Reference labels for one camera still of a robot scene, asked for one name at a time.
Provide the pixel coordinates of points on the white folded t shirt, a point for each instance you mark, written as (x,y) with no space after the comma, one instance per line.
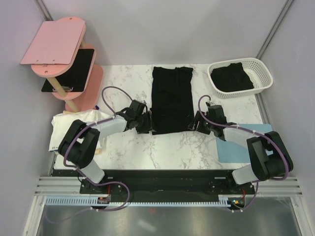
(62,122)

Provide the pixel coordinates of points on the pink tiered shelf stand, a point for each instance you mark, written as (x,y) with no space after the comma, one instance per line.
(53,51)

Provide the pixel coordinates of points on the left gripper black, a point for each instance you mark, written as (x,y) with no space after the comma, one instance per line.
(148,126)

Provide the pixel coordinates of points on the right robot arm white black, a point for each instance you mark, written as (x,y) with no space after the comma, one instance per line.
(269,158)

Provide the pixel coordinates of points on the black t shirt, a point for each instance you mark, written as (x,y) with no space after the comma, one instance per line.
(231,78)
(172,103)

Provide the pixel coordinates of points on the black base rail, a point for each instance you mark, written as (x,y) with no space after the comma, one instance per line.
(208,182)

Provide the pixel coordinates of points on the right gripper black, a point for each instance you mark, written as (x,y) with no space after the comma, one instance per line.
(198,117)

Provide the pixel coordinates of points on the black t shirt in basket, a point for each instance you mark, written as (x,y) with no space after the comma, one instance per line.
(231,78)

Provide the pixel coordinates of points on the black clipboard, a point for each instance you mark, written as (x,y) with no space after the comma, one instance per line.
(75,78)

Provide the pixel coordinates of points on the light blue cable duct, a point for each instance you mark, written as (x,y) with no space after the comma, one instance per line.
(89,201)

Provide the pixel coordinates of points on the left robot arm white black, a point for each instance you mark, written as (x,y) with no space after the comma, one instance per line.
(79,143)

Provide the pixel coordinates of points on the light blue folding board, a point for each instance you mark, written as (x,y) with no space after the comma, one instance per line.
(229,152)

